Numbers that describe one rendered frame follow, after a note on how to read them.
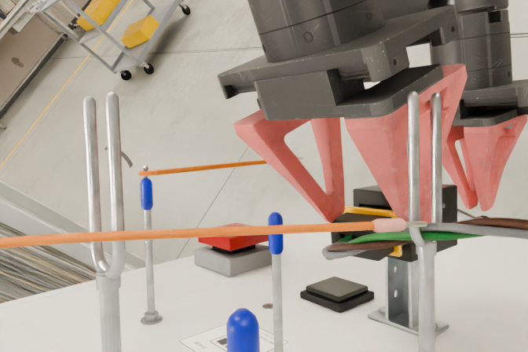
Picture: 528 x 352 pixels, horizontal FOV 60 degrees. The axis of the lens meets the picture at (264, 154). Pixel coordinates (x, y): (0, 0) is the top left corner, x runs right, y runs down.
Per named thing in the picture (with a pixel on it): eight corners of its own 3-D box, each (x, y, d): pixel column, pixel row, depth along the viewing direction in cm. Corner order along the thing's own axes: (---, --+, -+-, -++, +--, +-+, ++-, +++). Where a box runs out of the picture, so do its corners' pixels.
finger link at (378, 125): (427, 284, 19) (372, 64, 16) (304, 250, 24) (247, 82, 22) (496, 203, 23) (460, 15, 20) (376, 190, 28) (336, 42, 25)
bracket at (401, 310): (449, 328, 29) (449, 250, 29) (429, 339, 27) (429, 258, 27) (387, 307, 33) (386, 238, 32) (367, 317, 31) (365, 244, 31)
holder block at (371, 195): (458, 245, 30) (457, 185, 30) (411, 263, 26) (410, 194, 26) (401, 235, 33) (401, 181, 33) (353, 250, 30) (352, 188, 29)
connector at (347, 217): (416, 237, 28) (413, 206, 28) (375, 262, 24) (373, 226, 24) (372, 232, 30) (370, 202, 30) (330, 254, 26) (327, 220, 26)
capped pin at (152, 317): (167, 318, 32) (161, 164, 31) (152, 326, 30) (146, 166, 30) (150, 314, 32) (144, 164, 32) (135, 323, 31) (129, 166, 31)
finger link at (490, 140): (497, 226, 33) (489, 97, 32) (409, 213, 39) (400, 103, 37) (533, 200, 37) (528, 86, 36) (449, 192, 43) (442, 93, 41)
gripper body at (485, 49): (526, 114, 30) (521, -1, 29) (394, 118, 38) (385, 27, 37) (560, 100, 34) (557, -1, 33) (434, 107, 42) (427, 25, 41)
